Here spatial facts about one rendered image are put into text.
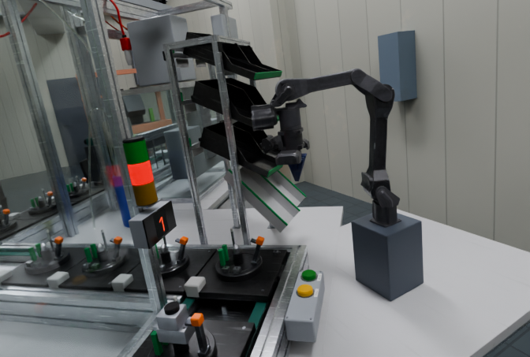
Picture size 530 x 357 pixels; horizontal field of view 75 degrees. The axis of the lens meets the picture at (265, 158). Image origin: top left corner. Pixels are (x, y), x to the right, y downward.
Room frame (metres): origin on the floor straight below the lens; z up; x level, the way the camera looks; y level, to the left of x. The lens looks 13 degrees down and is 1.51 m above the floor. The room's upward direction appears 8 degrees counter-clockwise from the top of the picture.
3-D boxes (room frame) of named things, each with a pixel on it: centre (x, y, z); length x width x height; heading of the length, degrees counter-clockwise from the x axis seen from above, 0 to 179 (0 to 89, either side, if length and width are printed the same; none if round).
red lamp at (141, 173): (0.79, 0.29, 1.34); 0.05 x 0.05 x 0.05
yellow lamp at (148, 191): (0.79, 0.29, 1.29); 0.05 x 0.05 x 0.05
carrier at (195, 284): (0.94, 0.12, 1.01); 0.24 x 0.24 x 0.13; 73
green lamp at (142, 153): (0.79, 0.29, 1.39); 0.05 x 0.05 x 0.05
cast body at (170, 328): (0.62, 0.23, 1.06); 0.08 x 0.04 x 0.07; 73
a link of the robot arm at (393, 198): (0.93, -0.32, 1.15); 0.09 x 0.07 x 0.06; 2
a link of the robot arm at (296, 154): (0.93, -0.08, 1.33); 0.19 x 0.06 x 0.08; 163
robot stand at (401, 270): (0.94, -0.32, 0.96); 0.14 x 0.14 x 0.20; 27
